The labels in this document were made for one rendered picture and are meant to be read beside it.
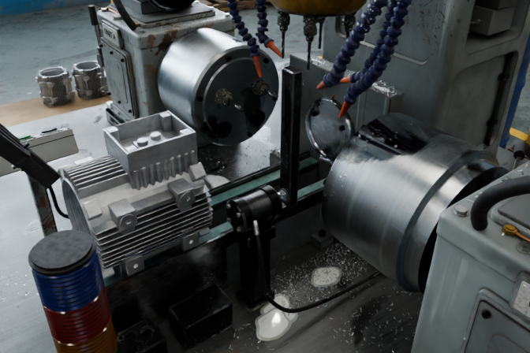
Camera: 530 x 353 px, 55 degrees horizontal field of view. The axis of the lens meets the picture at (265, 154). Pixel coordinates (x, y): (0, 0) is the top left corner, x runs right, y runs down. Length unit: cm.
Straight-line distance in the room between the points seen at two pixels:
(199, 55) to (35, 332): 65
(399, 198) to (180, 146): 35
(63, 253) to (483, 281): 47
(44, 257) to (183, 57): 78
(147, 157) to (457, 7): 61
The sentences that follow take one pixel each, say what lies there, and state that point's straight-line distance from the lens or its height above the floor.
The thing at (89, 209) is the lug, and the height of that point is 108.
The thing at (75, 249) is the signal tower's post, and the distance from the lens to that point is 52.
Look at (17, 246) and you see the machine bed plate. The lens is 125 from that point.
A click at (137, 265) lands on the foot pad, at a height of 97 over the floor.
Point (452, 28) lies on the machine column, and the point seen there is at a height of 126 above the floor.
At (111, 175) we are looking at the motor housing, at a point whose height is 110.
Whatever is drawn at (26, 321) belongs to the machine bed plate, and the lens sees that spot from 107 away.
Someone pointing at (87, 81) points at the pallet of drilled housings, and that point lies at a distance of 350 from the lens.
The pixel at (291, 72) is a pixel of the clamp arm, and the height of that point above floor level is 125.
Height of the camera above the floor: 154
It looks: 31 degrees down
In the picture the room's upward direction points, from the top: straight up
